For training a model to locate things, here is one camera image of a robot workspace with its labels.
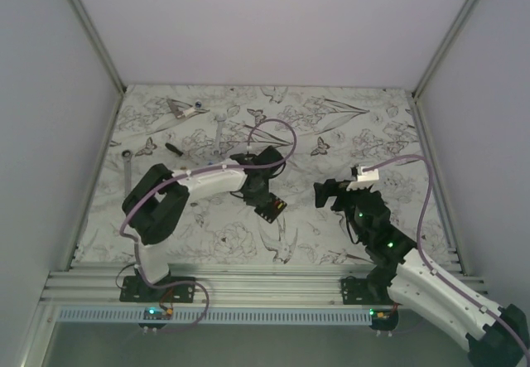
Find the black handled screwdriver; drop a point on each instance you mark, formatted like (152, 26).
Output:
(174, 149)

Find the controller board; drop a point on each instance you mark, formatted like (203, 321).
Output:
(384, 320)
(154, 318)

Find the chrome ratchet wrench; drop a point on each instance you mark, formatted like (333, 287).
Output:
(127, 156)

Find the left controller board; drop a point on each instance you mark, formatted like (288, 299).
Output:
(154, 318)

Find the right controller board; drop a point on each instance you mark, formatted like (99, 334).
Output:
(384, 320)

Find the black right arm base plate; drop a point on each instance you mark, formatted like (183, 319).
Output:
(363, 291)

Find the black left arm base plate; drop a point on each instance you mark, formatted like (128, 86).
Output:
(170, 289)

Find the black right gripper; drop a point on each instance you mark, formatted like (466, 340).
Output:
(331, 187)

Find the small metal bracket tool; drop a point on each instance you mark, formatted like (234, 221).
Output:
(174, 108)

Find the grey slotted cable duct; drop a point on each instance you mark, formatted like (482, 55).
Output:
(223, 315)

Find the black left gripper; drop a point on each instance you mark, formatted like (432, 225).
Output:
(256, 200)

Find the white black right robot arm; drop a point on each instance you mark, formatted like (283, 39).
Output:
(492, 335)

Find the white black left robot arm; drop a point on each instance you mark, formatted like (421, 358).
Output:
(155, 205)

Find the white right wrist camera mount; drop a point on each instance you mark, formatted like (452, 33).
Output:
(363, 178)

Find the black fuse box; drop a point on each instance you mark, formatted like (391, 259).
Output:
(268, 211)

